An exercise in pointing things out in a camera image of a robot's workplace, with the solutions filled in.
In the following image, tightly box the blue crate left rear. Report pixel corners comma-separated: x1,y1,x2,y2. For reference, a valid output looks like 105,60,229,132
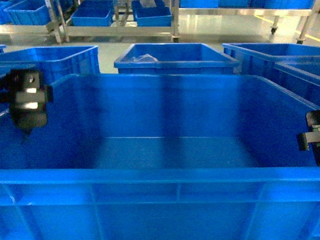
0,46,100,84

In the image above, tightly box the metal trolley shelf right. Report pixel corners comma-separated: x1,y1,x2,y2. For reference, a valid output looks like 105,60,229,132
172,0,320,44

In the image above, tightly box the blue crate centre rear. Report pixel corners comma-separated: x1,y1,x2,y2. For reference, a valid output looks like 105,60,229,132
113,43,239,75

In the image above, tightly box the blue crate right rear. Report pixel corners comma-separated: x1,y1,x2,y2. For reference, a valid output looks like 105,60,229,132
222,43,320,105

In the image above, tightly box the metal trolley shelf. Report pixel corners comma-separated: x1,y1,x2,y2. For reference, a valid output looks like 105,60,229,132
172,0,320,44
0,0,179,44

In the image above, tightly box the clear plastic bag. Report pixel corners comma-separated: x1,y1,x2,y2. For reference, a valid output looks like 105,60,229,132
132,53,158,63

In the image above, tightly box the large blue plastic crate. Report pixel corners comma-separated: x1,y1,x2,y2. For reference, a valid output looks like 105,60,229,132
0,74,320,240

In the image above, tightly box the blue bin with bag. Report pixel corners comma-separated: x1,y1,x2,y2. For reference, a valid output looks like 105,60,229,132
131,0,172,27

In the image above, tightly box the blue bin far left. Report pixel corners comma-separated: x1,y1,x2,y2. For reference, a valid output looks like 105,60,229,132
0,0,51,26

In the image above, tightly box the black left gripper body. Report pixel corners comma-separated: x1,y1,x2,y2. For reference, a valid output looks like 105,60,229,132
0,69,54,136

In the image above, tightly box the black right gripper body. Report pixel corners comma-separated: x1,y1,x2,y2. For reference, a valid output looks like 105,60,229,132
296,110,320,167

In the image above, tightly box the metal trolley shelf left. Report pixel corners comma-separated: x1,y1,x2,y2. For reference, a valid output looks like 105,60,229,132
0,0,179,44

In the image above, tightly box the blue bin on trolley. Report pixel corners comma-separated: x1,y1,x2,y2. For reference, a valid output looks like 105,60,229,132
71,0,114,27

